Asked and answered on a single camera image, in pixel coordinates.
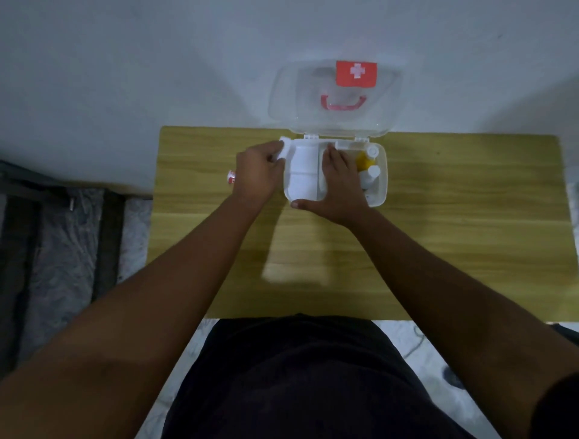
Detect person's left hand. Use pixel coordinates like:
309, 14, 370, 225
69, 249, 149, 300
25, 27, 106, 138
233, 141, 286, 202

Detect person's right hand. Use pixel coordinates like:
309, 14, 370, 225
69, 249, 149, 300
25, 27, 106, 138
291, 144, 372, 227

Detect white plastic insert tray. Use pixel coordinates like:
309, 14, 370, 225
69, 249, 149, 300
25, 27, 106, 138
274, 136, 328, 203

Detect person's right forearm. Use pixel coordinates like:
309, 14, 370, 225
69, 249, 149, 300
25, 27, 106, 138
347, 206, 579, 439

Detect person's left forearm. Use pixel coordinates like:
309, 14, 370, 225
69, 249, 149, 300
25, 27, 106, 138
0, 194, 275, 439

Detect clear plastic first aid box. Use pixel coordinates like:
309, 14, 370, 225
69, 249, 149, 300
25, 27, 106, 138
268, 59, 404, 209

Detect person's black shirt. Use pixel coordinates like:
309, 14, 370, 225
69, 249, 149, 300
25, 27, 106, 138
160, 313, 579, 439

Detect person's dark shoe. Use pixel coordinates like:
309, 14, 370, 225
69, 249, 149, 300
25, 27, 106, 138
442, 365, 467, 391

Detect grey floor cable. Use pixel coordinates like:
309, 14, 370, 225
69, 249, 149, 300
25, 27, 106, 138
402, 323, 427, 359

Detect black metal frame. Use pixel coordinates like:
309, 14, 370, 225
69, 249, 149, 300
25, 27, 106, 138
0, 159, 128, 381

